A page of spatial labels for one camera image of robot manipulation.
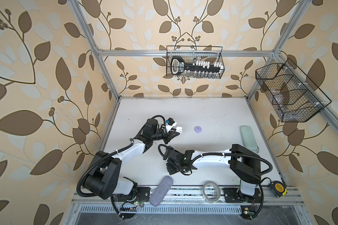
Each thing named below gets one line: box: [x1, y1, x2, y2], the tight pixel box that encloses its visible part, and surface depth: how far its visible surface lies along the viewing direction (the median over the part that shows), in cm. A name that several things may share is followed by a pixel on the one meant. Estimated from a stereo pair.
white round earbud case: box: [175, 126, 183, 134], surface depth 84 cm
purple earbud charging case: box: [194, 125, 202, 134], surface depth 102 cm
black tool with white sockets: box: [170, 56, 225, 76], surface depth 86 cm
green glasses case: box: [240, 125, 260, 154], surface depth 95 cm
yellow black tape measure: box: [268, 180, 288, 198], surface depth 75 cm
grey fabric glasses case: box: [149, 175, 174, 207], surface depth 75 cm
